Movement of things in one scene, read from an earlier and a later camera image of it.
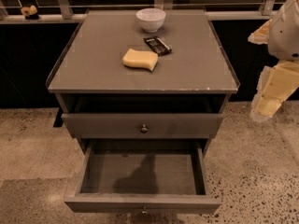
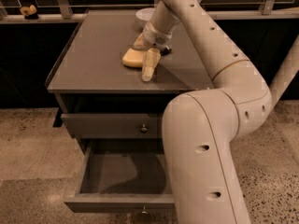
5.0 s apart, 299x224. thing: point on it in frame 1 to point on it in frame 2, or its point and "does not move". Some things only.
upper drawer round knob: (144, 129) does not move
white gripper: (284, 36) to (155, 37)
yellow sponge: (145, 59) does not move
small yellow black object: (31, 12) does not move
